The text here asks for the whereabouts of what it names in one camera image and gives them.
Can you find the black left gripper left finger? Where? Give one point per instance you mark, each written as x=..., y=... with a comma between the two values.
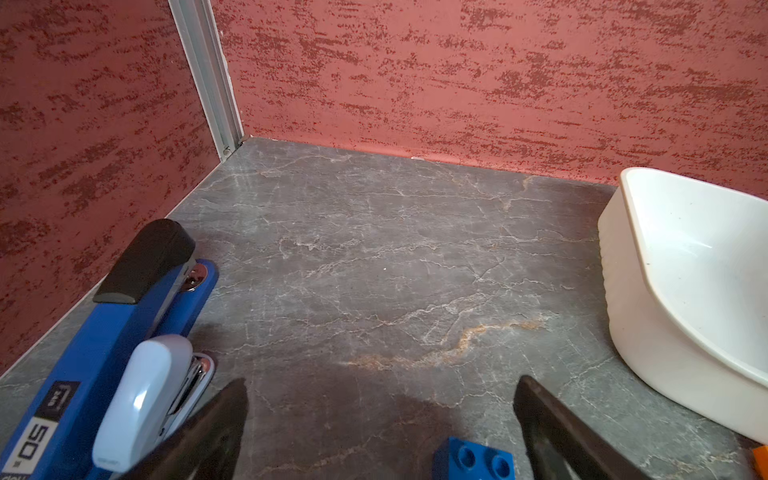
x=206, y=446

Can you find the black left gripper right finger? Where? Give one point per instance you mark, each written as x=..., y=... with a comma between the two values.
x=559, y=445

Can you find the blue lego brick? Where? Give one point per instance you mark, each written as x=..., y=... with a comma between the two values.
x=457, y=459

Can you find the small light blue stapler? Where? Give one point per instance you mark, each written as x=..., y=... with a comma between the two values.
x=163, y=381

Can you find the large blue stapler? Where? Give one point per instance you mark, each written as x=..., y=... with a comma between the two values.
x=156, y=287

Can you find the orange lego brick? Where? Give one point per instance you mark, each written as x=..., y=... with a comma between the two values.
x=760, y=456

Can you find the white plastic bin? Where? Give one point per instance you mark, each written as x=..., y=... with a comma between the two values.
x=684, y=264

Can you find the aluminium corner post left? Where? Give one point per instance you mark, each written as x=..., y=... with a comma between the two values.
x=200, y=39

